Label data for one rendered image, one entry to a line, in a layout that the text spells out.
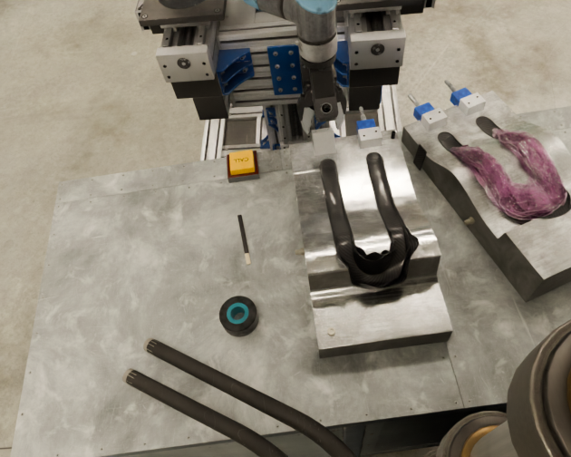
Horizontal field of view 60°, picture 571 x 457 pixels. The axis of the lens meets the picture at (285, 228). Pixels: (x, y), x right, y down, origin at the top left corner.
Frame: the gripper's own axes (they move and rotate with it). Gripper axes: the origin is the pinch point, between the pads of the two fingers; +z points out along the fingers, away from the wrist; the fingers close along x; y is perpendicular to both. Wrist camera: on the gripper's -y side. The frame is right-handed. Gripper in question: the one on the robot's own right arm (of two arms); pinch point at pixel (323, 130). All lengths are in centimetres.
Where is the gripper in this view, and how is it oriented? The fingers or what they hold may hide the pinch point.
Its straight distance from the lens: 115.2
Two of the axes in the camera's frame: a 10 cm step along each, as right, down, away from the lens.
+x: -9.9, 1.4, 0.3
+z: 1.0, 5.2, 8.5
